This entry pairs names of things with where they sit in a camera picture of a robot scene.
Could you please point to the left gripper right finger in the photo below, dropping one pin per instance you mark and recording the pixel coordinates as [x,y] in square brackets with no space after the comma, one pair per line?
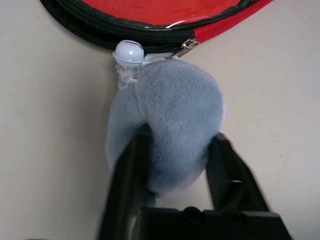
[230,180]

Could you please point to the red ping-pong paddle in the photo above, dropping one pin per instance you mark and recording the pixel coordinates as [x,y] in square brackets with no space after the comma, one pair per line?
[162,10]

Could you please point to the white plush zipper charm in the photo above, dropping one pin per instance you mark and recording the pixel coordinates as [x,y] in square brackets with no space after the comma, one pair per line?
[175,112]

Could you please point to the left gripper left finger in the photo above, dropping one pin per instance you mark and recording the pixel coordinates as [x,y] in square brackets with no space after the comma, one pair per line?
[127,187]

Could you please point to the red black paddle case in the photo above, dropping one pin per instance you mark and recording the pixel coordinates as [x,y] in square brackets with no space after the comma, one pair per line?
[125,35]

